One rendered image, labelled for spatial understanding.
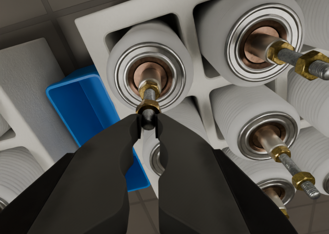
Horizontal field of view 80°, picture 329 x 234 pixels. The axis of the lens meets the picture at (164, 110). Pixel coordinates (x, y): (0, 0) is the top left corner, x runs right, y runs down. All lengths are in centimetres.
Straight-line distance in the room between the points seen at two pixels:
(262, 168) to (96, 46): 30
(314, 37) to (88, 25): 27
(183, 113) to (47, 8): 35
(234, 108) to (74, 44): 36
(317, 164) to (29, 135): 46
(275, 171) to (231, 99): 13
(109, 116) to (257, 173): 37
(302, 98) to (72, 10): 44
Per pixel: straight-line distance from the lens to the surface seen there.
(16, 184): 40
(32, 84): 42
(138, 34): 21
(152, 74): 19
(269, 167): 35
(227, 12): 22
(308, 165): 40
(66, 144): 45
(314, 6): 29
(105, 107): 52
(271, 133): 28
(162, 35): 21
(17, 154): 43
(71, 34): 49
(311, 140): 41
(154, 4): 27
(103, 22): 28
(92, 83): 50
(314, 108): 33
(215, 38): 22
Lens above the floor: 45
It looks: 61 degrees down
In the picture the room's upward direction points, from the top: 175 degrees clockwise
